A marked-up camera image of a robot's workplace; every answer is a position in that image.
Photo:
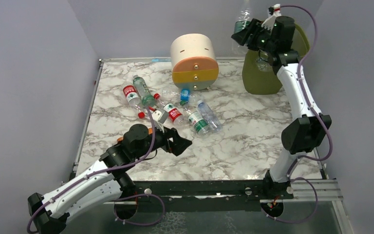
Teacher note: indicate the cream round drawer cabinet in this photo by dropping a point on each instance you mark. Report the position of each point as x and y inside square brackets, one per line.
[194, 64]

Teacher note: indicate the green plastic waste bin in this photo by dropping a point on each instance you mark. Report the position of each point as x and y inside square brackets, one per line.
[258, 76]

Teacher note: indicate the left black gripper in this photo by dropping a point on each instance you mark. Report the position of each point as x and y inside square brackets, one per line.
[171, 141]

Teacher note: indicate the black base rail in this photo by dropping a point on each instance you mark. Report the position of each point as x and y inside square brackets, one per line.
[189, 196]

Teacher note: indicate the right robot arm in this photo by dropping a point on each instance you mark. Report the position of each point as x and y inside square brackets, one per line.
[309, 125]

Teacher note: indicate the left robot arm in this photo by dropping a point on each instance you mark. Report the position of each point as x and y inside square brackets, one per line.
[90, 177]

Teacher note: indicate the small red label bottle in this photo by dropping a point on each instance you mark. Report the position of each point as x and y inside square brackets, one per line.
[133, 99]

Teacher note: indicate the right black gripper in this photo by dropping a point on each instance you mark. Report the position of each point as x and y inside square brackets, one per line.
[251, 32]

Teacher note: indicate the red label Nongfu bottle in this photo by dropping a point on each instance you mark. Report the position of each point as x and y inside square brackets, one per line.
[175, 115]

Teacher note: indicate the green tea bottle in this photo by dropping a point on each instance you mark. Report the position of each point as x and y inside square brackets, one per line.
[147, 98]

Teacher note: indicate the blue label clear bottle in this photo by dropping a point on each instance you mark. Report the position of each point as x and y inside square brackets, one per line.
[182, 95]

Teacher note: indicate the orange label bottle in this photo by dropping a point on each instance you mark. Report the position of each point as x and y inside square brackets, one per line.
[138, 132]

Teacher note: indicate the dark green label bottle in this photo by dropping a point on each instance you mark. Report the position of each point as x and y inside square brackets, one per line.
[243, 18]

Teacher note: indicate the clear blue tinted bottle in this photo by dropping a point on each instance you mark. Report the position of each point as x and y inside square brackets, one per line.
[209, 116]

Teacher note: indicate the green label Nongfu bottle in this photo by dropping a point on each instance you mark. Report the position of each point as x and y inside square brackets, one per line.
[195, 119]

